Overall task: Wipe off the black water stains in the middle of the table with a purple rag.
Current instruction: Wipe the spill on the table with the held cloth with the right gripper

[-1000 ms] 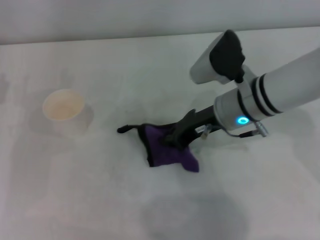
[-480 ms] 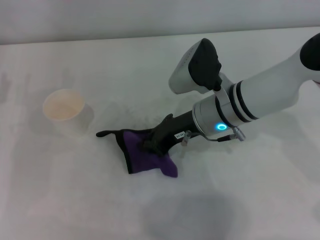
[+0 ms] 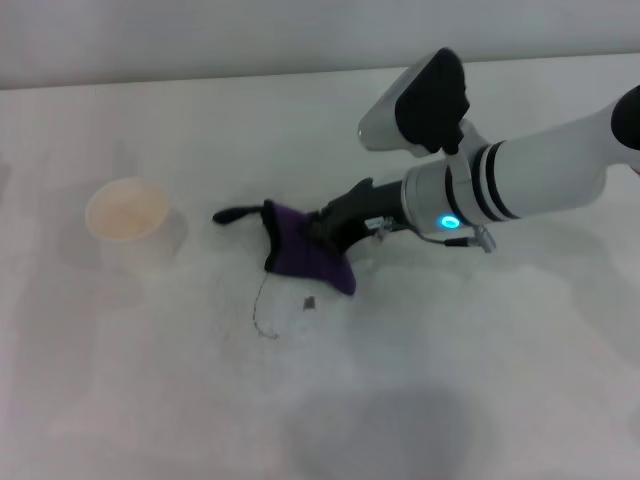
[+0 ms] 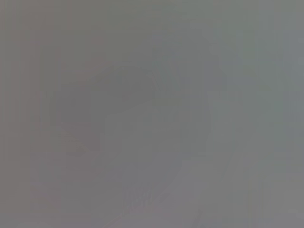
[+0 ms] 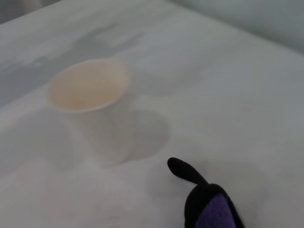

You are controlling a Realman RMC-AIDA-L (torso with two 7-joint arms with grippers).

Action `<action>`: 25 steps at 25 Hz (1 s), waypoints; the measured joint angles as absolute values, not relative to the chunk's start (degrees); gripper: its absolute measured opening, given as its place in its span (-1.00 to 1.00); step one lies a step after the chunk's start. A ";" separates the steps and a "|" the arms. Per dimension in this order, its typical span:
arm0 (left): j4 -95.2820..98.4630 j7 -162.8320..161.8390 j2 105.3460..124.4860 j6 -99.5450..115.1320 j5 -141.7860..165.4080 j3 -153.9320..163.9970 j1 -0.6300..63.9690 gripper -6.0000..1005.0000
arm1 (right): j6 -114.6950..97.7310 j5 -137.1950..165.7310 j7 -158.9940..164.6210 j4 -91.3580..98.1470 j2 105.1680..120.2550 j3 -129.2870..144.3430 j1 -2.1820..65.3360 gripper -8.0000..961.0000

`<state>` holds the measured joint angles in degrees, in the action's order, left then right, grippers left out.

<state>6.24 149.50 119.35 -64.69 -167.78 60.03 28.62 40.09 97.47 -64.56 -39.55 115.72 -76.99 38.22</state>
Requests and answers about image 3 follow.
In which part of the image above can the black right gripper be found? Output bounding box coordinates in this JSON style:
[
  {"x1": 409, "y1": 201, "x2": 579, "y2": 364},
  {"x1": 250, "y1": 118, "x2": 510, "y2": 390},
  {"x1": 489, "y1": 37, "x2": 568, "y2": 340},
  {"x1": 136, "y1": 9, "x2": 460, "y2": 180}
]
[{"x1": 306, "y1": 176, "x2": 407, "y2": 259}]

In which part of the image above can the purple rag with black trim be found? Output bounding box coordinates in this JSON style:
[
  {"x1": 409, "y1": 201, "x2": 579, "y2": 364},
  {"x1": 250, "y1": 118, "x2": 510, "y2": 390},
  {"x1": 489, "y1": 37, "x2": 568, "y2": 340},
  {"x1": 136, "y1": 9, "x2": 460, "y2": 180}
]
[{"x1": 211, "y1": 198, "x2": 358, "y2": 297}]

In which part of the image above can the white paper cup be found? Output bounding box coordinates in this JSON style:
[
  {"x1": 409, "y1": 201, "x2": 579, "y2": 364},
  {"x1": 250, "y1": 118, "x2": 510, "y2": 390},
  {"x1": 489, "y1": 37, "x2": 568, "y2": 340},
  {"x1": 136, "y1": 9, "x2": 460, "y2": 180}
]
[{"x1": 85, "y1": 176, "x2": 175, "y2": 274}]

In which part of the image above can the black water stain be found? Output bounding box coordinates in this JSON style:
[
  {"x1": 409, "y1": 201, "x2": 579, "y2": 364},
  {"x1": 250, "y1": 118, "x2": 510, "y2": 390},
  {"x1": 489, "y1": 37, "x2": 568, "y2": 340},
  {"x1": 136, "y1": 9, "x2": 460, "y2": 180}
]
[{"x1": 251, "y1": 273, "x2": 318, "y2": 342}]

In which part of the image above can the grey wrist cable with connector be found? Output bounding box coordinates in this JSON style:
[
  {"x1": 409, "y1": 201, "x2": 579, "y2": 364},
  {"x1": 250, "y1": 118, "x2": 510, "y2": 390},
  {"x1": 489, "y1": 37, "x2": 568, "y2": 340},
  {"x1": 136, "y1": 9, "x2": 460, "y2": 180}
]
[{"x1": 371, "y1": 216, "x2": 497, "y2": 254}]

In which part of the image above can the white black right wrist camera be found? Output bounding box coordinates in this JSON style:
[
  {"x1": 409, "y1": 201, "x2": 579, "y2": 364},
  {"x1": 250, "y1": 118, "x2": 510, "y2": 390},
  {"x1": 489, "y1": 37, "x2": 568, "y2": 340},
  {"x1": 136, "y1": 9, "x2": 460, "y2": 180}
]
[{"x1": 356, "y1": 46, "x2": 474, "y2": 160}]

